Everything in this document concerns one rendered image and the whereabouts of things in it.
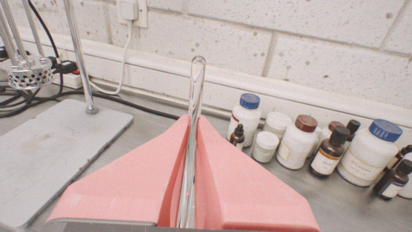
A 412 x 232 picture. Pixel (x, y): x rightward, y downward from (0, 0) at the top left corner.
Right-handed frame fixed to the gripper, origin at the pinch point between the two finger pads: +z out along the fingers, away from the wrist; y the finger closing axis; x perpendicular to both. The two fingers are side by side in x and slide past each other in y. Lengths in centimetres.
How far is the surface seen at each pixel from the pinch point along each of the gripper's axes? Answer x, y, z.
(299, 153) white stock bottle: 21.1, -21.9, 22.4
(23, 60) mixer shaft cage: 7.7, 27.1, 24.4
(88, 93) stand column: 19.0, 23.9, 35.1
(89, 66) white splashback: 20, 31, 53
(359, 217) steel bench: 26.0, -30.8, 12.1
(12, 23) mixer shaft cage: 2.2, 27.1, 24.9
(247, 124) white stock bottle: 19.1, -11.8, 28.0
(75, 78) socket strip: 22, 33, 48
